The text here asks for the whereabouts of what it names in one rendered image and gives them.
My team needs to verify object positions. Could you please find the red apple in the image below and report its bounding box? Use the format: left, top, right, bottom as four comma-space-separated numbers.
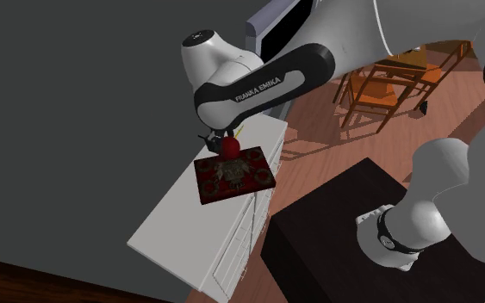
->
219, 136, 242, 161

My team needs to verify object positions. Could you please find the red patterned book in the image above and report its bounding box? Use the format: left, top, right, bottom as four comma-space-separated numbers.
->
193, 145, 277, 207

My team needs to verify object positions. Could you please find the white chest of drawers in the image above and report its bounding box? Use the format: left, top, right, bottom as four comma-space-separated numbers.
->
126, 112, 289, 303

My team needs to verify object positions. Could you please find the grey framed television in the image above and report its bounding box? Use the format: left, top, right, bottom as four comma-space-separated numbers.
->
245, 0, 315, 121

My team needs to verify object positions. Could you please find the dark robot stand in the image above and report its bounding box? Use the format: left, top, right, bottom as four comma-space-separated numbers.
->
260, 157, 485, 303

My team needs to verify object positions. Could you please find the orange wooden chair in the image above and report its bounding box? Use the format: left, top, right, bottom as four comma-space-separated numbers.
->
409, 40, 475, 113
333, 63, 420, 134

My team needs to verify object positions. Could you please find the wooden dining table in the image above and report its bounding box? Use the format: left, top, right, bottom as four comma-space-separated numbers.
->
374, 43, 431, 80

